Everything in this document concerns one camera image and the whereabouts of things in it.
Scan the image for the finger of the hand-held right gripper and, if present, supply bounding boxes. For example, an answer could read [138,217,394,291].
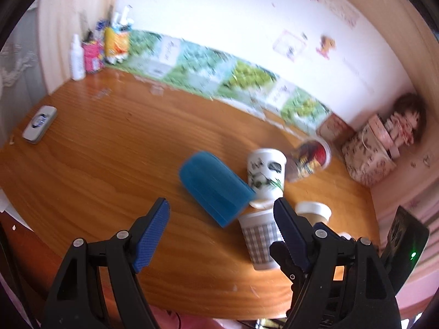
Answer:
[270,242,309,295]

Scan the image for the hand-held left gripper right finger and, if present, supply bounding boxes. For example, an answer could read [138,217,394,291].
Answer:
[273,198,402,329]

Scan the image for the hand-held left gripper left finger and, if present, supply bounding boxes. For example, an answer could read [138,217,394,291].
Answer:
[41,197,171,329]

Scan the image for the blue plastic cup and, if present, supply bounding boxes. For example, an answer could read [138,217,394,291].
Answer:
[179,151,257,228]

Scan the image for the grey checked paper cup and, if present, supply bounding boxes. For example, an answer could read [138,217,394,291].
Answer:
[238,209,285,271]

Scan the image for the small white cup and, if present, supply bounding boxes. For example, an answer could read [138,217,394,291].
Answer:
[295,202,333,227]

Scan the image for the white cup with plant print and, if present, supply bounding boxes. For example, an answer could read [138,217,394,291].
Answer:
[247,148,287,209]

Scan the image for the red printed paper cup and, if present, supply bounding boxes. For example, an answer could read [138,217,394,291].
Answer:
[285,138,332,183]

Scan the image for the floral fabric box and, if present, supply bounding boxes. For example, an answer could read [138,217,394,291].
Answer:
[341,123,398,188]

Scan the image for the pink cloth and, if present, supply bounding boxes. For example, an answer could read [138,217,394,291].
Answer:
[151,307,292,329]

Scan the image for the small patterned box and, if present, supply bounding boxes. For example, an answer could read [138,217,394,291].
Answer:
[316,114,355,148]

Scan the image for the pink round box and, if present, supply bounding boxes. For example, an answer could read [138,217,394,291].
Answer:
[368,114,395,148]

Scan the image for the doll with dark hair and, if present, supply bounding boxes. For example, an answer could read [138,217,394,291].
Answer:
[383,93,427,160]

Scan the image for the grey remote control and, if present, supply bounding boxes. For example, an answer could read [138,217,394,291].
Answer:
[22,105,57,144]

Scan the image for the pink carton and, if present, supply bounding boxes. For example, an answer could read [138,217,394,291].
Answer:
[81,39,105,74]

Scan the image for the white spray bottle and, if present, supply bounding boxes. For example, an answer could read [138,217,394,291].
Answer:
[69,34,86,81]

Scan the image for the orange yellow packet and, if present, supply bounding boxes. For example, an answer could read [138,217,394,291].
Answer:
[104,27,131,65]

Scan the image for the lace curtain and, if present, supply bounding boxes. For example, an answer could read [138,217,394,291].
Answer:
[0,43,38,91]

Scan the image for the white bottles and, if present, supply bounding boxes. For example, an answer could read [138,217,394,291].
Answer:
[111,4,134,31]

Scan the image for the green landscape wall strip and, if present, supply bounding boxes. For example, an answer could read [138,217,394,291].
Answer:
[111,29,331,134]

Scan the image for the pale square wall sticker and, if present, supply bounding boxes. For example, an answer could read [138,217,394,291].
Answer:
[272,30,307,62]

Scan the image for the yellow pink wall sticker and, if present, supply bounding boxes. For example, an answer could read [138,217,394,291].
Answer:
[316,35,337,60]

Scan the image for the pale pink wall sticker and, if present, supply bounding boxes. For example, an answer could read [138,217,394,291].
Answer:
[322,0,361,28]

